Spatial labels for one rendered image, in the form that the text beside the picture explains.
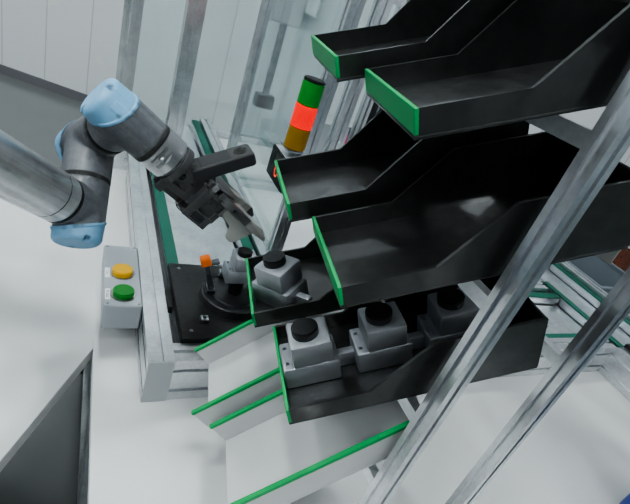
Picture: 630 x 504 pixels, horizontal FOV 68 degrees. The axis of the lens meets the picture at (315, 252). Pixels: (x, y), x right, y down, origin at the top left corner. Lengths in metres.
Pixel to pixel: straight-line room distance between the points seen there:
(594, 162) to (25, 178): 0.62
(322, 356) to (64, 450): 1.50
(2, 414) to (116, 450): 0.19
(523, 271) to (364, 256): 0.15
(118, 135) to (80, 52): 4.23
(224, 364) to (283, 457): 0.21
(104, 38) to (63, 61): 0.47
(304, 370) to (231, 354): 0.30
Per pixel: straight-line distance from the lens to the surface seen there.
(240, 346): 0.81
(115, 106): 0.76
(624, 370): 1.70
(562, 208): 0.41
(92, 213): 0.79
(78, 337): 1.04
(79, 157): 0.83
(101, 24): 4.86
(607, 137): 0.40
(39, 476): 1.88
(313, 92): 1.03
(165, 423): 0.91
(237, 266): 0.94
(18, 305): 1.12
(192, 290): 1.01
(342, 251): 0.48
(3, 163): 0.67
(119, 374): 0.98
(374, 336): 0.52
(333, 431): 0.65
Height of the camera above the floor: 1.58
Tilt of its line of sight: 28 degrees down
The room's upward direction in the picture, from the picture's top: 21 degrees clockwise
